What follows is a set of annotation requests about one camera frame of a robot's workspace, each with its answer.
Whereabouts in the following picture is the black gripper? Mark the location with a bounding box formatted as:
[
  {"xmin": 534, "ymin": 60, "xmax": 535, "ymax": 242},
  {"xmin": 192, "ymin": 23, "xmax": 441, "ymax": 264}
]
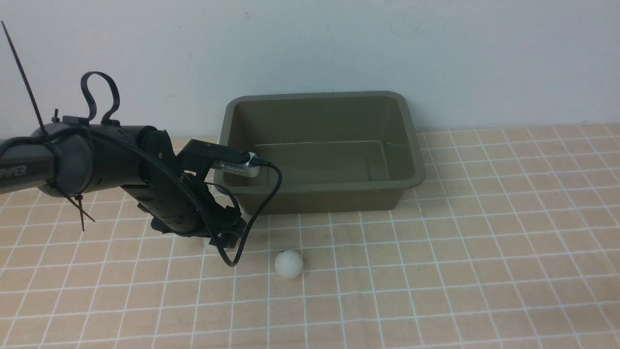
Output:
[{"xmin": 123, "ymin": 130, "xmax": 247, "ymax": 248}]

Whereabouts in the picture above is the white table-tennis ball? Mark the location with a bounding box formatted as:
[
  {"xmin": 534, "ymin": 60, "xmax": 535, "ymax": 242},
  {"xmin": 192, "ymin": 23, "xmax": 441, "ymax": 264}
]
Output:
[{"xmin": 274, "ymin": 250, "xmax": 304, "ymax": 280}]

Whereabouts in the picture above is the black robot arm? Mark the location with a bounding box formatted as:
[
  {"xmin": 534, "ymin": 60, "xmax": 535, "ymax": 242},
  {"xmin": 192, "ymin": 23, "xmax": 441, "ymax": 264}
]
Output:
[{"xmin": 1, "ymin": 123, "xmax": 251, "ymax": 248}]

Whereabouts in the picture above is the olive green plastic bin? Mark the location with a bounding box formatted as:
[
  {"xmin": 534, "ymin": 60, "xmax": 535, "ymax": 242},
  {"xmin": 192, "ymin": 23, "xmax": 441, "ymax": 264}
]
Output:
[{"xmin": 219, "ymin": 91, "xmax": 426, "ymax": 215}]

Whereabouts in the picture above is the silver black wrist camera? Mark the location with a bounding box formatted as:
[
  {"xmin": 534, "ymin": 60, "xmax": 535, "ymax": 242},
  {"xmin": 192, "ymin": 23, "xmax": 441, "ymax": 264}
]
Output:
[{"xmin": 178, "ymin": 139, "xmax": 272, "ymax": 178}]

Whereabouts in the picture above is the black camera cable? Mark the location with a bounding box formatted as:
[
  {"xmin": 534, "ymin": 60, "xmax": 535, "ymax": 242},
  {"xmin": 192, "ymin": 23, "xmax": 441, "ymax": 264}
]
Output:
[{"xmin": 0, "ymin": 125, "xmax": 283, "ymax": 268}]

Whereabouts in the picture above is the black cable tie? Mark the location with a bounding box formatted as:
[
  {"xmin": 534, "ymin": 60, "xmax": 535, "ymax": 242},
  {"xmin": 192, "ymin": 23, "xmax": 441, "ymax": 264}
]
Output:
[{"xmin": 1, "ymin": 20, "xmax": 94, "ymax": 232}]

